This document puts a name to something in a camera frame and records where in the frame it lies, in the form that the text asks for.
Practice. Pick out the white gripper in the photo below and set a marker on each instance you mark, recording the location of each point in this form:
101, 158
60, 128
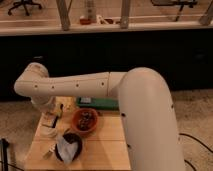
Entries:
49, 121

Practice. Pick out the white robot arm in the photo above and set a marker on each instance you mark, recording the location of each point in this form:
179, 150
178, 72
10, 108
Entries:
145, 105

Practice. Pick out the dark bowl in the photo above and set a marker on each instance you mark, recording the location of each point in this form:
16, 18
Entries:
78, 140

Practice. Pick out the white crumpled cloth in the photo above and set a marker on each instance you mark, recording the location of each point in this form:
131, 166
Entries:
67, 147

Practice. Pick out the terracotta bowl with contents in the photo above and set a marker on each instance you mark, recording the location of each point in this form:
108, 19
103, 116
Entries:
84, 121

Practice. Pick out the black stand left edge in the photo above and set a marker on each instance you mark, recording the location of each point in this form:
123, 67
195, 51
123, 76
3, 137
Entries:
3, 154

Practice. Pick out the green book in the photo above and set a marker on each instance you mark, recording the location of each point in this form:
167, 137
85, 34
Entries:
97, 103

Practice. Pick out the red dish on shelf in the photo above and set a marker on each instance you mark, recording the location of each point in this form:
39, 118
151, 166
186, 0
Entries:
84, 21

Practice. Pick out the black office chair left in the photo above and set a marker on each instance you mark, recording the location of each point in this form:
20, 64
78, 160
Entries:
24, 3

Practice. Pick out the wooden post left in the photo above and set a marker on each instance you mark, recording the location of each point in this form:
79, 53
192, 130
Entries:
62, 7

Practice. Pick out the wooden post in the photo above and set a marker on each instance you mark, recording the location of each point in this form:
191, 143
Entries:
125, 10
62, 7

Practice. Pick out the wooden post middle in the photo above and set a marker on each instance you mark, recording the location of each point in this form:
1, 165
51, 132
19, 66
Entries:
125, 10

